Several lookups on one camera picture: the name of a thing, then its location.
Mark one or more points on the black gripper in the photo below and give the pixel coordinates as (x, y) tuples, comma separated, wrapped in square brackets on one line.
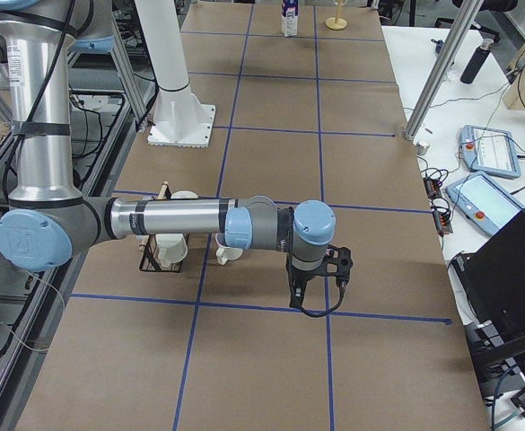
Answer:
[(301, 280)]

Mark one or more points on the white ceramic mug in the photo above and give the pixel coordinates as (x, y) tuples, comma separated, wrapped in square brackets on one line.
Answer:
[(224, 253)]

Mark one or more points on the blue white milk carton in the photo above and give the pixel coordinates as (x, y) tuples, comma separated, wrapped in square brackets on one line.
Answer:
[(289, 17)]

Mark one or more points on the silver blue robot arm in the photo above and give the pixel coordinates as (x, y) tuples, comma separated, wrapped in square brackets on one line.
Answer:
[(50, 220)]

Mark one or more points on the wooden cup tree stand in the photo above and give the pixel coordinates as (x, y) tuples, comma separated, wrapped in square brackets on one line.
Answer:
[(337, 22)]

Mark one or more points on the small metal cylinder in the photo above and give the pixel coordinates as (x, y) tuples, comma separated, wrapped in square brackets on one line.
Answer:
[(422, 147)]

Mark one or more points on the teach pendant near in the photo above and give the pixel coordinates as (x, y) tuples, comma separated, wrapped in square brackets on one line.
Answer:
[(484, 202)]

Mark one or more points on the teach pendant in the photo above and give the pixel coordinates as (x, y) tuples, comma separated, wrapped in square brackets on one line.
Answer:
[(484, 202), (489, 150)]

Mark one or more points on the black laptop stand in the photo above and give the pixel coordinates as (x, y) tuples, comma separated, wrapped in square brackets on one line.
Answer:
[(494, 281)]

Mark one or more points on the teach pendant far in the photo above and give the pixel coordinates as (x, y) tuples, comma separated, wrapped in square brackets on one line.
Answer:
[(489, 150)]

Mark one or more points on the black water bottle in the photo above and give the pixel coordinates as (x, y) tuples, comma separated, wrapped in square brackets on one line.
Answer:
[(476, 61)]

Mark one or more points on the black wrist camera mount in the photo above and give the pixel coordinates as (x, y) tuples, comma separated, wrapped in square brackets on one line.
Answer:
[(337, 263)]

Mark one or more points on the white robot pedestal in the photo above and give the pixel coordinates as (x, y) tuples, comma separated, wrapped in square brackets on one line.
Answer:
[(179, 118)]

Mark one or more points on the aluminium frame post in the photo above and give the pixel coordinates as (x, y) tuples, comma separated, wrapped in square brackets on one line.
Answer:
[(466, 15)]

